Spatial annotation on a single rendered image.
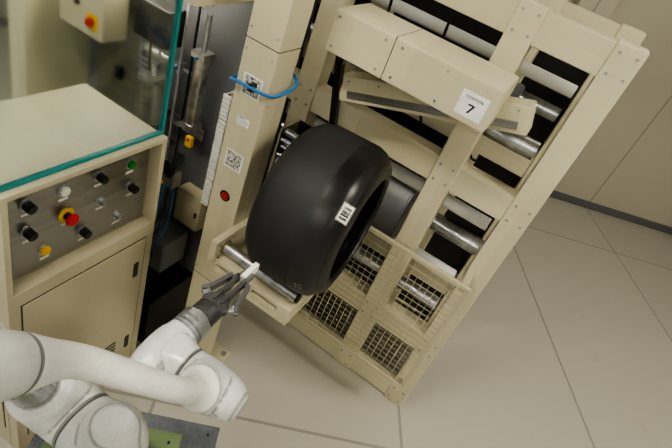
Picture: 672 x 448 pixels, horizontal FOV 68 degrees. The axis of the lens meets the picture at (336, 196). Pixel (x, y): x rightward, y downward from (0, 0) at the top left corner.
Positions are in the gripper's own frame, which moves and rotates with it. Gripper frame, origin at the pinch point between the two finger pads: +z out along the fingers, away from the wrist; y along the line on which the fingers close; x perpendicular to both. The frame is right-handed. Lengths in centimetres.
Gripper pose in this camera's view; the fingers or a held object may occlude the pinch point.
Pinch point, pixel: (249, 272)
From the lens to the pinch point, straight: 148.5
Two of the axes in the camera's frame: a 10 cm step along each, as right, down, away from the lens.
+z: 5.2, -4.8, 7.1
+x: -2.4, 7.1, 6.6
